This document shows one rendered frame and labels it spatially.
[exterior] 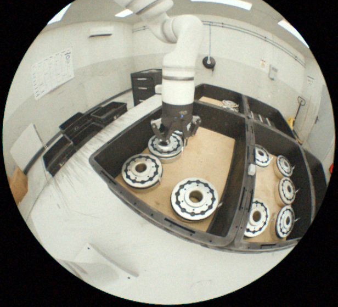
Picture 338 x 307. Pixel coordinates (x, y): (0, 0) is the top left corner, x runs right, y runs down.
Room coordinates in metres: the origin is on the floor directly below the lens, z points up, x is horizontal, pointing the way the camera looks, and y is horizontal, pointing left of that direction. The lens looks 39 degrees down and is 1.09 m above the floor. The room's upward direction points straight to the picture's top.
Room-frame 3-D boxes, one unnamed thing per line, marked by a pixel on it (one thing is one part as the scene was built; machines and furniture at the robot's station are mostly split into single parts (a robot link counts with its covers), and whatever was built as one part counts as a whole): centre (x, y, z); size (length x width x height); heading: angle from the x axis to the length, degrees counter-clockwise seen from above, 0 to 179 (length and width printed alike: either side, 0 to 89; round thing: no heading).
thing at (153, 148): (0.25, 0.01, 0.86); 0.10 x 0.10 x 0.01
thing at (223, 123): (0.22, -0.05, 0.87); 0.40 x 0.30 x 0.11; 149
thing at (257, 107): (0.40, -0.52, 0.87); 0.40 x 0.30 x 0.11; 149
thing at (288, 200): (0.03, -0.37, 0.86); 0.10 x 0.10 x 0.01
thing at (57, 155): (0.43, 1.05, 0.37); 0.40 x 0.30 x 0.45; 155
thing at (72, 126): (0.96, 1.25, 0.37); 0.40 x 0.30 x 0.45; 155
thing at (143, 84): (2.00, 0.28, 0.45); 0.60 x 0.45 x 0.90; 155
